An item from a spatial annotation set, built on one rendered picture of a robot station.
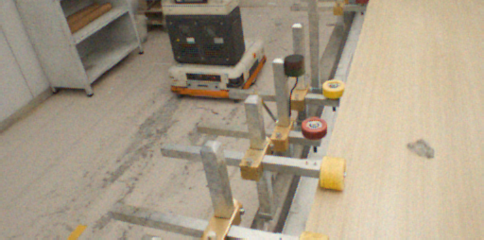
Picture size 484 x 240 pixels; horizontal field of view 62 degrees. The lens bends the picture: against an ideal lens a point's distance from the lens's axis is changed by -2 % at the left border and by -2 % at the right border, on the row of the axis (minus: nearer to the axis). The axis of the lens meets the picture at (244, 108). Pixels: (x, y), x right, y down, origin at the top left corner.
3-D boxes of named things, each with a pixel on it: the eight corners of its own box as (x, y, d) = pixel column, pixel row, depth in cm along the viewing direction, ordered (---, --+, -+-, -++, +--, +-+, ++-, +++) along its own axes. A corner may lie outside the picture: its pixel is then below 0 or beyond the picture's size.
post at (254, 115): (262, 229, 128) (243, 99, 103) (266, 220, 131) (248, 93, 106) (273, 231, 127) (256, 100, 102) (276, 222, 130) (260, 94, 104)
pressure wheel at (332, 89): (332, 119, 148) (332, 92, 142) (319, 110, 154) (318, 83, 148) (349, 111, 151) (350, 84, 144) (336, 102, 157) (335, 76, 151)
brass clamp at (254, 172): (239, 179, 109) (236, 164, 106) (255, 147, 119) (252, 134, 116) (261, 182, 107) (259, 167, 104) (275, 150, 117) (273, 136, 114)
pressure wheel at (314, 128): (300, 158, 132) (298, 128, 126) (305, 143, 138) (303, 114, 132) (325, 161, 129) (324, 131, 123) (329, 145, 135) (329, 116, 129)
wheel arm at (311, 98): (229, 100, 164) (227, 91, 162) (232, 95, 167) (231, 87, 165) (338, 109, 149) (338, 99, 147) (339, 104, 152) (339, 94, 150)
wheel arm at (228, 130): (198, 135, 145) (196, 126, 143) (201, 129, 148) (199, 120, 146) (319, 149, 130) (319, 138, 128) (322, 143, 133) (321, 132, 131)
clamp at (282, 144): (270, 150, 133) (269, 138, 130) (282, 127, 144) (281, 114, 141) (287, 152, 131) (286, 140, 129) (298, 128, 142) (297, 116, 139)
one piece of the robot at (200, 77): (228, 84, 308) (227, 74, 304) (181, 80, 323) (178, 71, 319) (230, 82, 310) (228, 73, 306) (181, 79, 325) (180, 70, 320)
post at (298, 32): (299, 135, 167) (291, 25, 142) (301, 130, 170) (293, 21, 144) (307, 136, 166) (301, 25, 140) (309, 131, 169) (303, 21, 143)
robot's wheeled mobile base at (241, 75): (242, 102, 313) (237, 73, 300) (170, 95, 336) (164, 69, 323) (267, 62, 365) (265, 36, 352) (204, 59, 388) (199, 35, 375)
